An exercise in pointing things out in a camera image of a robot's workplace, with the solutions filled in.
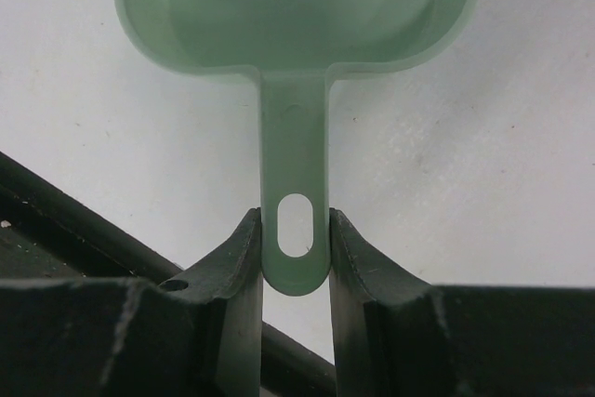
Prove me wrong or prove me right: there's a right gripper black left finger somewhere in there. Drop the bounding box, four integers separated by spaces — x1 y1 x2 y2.
160 208 263 396

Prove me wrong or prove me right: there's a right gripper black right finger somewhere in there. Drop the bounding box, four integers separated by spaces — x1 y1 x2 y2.
329 208 430 396

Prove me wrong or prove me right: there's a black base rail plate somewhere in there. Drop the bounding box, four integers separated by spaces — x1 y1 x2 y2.
1 156 337 396

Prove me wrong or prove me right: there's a green dustpan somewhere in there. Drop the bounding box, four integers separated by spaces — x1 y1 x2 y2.
114 0 477 297

